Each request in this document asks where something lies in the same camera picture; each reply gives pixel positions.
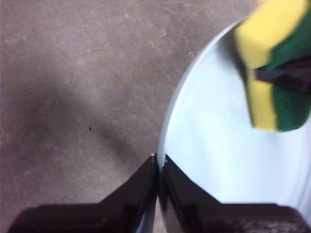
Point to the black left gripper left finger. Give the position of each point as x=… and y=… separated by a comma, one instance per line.
x=116, y=216

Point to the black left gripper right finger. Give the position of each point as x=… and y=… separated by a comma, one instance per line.
x=206, y=218

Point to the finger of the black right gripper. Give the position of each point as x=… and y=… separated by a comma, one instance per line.
x=286, y=76

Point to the yellow sponge with green pad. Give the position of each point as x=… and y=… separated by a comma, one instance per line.
x=262, y=36

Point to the blue round plate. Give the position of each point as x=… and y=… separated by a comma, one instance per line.
x=218, y=150

